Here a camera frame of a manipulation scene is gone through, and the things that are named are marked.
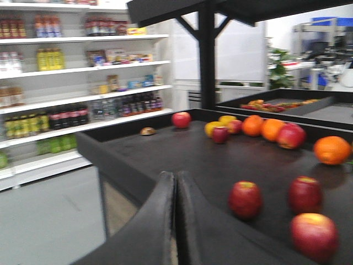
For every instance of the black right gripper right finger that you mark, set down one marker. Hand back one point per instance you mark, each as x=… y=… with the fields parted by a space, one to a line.
x=207 y=235

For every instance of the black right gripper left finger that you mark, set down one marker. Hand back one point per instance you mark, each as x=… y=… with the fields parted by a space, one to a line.
x=146 y=237

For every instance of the dark red apple top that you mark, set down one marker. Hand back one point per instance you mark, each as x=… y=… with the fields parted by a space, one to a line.
x=245 y=200

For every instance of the dark red apple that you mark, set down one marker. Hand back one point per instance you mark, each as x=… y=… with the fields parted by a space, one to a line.
x=245 y=200
x=305 y=195

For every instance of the black wooden produce stand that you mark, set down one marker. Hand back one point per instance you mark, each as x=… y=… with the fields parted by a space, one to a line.
x=133 y=162

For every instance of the red apple front left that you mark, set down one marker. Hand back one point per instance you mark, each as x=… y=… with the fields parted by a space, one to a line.
x=220 y=134

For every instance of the brown mushroom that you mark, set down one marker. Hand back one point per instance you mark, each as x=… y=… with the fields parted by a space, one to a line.
x=147 y=131

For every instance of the yellow fruit left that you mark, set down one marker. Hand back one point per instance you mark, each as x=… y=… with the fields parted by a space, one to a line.
x=209 y=127

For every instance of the dark red apple left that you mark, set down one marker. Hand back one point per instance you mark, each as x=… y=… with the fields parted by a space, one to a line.
x=305 y=195

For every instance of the red yellow apple right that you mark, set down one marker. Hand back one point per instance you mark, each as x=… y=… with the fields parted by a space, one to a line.
x=315 y=236

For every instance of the small red apple behind gripper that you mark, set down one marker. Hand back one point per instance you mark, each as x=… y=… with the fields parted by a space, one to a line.
x=234 y=127

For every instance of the red apple corner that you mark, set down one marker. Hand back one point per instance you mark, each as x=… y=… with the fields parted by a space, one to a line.
x=181 y=120

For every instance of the orange far left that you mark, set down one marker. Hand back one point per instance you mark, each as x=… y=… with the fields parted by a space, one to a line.
x=252 y=125

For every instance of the large red apple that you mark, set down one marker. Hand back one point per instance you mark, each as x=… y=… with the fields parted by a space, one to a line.
x=291 y=136

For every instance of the cherry tomato pile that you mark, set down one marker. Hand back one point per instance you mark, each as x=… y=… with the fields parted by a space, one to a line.
x=282 y=106

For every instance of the orange with stem nub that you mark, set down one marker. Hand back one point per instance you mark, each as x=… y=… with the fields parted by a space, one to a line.
x=332 y=150

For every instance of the green potted plant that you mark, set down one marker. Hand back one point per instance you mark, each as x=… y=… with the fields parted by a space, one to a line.
x=278 y=75

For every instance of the white supermarket shelf unit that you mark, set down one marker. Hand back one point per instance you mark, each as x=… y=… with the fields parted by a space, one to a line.
x=68 y=67

